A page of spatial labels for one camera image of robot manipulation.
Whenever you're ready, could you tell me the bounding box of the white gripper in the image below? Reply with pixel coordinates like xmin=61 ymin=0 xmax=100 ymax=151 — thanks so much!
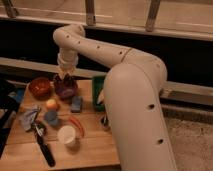
xmin=57 ymin=54 xmax=78 ymax=79

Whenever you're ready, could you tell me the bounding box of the dark red grape bunch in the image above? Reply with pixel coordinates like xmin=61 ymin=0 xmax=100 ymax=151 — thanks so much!
xmin=53 ymin=74 xmax=75 ymax=87

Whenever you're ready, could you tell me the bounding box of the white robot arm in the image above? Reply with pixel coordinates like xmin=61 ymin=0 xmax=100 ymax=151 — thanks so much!
xmin=53 ymin=24 xmax=178 ymax=171

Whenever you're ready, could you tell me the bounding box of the purple bowl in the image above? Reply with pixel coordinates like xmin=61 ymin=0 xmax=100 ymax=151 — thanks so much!
xmin=54 ymin=81 xmax=78 ymax=99

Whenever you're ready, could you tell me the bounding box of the red bowl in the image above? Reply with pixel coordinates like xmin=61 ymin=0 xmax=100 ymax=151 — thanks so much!
xmin=28 ymin=77 xmax=51 ymax=97

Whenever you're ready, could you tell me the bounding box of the blue sponge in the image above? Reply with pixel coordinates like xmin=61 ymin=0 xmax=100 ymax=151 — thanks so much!
xmin=71 ymin=96 xmax=82 ymax=113

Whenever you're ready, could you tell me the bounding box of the green tray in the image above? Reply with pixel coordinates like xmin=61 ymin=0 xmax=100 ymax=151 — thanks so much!
xmin=92 ymin=76 xmax=105 ymax=112

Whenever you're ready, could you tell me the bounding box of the peach apple fruit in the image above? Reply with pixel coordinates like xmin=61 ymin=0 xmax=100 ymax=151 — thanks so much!
xmin=46 ymin=99 xmax=59 ymax=111

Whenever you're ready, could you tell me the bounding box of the yellow banana piece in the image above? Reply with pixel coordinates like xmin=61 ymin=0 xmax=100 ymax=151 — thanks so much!
xmin=97 ymin=90 xmax=104 ymax=104

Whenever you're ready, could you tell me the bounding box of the red chili pepper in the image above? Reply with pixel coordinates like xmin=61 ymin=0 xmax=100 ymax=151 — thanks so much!
xmin=69 ymin=116 xmax=84 ymax=137

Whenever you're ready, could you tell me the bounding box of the blue object under table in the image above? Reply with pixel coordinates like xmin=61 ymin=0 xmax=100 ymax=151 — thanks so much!
xmin=9 ymin=88 xmax=25 ymax=103

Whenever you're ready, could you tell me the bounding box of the grey cloth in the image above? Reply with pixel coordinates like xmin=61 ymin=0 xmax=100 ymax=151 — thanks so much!
xmin=19 ymin=105 xmax=41 ymax=131

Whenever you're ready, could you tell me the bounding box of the white cup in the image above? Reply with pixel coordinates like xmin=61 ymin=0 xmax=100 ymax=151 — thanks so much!
xmin=57 ymin=125 xmax=76 ymax=147

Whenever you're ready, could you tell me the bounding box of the black chair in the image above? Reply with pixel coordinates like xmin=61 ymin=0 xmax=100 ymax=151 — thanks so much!
xmin=0 ymin=78 xmax=20 ymax=157

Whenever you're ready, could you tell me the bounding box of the black handled can opener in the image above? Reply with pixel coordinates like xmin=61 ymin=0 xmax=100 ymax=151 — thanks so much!
xmin=32 ymin=122 xmax=55 ymax=167

